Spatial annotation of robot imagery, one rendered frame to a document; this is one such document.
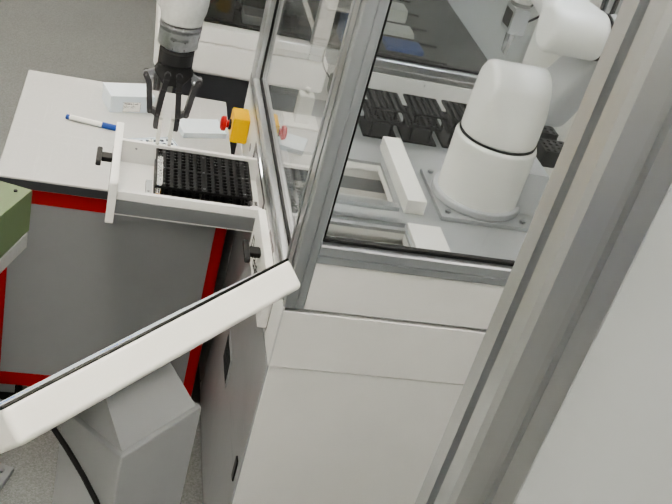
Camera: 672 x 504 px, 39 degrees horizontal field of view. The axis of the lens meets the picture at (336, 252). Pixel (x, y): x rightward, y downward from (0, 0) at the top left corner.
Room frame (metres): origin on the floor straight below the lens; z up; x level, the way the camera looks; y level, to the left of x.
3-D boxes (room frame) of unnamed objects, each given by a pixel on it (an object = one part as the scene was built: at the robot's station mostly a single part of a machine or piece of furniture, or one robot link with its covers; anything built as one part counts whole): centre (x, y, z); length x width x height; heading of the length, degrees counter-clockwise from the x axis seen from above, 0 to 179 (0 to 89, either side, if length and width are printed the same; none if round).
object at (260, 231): (1.66, 0.14, 0.87); 0.29 x 0.02 x 0.11; 17
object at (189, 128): (2.41, 0.47, 0.77); 0.13 x 0.09 x 0.02; 123
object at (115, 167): (1.87, 0.54, 0.87); 0.29 x 0.02 x 0.11; 17
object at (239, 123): (2.27, 0.34, 0.88); 0.07 x 0.05 x 0.07; 17
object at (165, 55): (1.92, 0.45, 1.14); 0.08 x 0.07 x 0.09; 107
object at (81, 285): (2.26, 0.64, 0.38); 0.62 x 0.58 x 0.76; 17
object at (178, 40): (1.92, 0.45, 1.22); 0.09 x 0.09 x 0.06
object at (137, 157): (1.93, 0.34, 0.86); 0.40 x 0.26 x 0.06; 107
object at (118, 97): (2.43, 0.69, 0.79); 0.13 x 0.09 x 0.05; 125
